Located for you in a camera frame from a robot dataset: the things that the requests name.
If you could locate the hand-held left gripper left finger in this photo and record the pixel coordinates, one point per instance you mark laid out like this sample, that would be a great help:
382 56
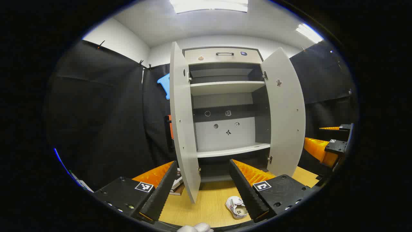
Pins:
162 193

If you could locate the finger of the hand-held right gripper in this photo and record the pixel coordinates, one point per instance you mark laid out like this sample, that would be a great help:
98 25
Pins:
345 127
317 149

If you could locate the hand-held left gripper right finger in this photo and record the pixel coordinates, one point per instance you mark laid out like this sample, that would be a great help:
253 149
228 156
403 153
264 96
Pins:
246 193

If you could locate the white canvas shoe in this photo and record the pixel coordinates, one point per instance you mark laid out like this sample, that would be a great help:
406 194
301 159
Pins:
236 209

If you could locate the grey shoe cabinet door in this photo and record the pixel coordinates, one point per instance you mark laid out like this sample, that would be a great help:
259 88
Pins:
182 122
286 116

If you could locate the grey shoe cabinet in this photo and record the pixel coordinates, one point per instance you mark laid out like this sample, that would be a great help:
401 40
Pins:
225 87

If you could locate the brown book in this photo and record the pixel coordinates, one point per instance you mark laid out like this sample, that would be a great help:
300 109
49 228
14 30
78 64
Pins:
176 192

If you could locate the black book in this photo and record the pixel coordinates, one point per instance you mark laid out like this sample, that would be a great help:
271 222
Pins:
178 175

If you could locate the ceiling light panel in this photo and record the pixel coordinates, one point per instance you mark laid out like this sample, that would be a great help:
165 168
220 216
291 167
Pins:
309 32
209 5

